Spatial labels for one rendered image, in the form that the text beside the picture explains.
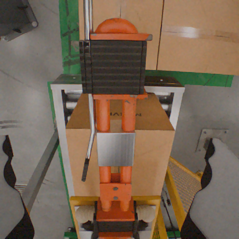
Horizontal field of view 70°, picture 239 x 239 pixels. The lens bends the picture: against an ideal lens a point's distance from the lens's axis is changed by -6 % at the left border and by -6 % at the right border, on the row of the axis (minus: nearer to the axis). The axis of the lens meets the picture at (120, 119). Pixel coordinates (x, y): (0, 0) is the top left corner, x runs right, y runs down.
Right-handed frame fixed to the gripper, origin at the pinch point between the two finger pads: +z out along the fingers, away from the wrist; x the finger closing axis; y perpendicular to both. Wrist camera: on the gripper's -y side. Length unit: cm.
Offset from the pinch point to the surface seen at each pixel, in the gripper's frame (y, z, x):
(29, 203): 79, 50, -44
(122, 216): 29.4, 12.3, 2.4
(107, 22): -6.7, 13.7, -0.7
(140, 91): 1.5, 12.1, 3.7
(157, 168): 46, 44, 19
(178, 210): 98, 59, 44
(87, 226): 51, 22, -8
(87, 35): -5.2, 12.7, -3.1
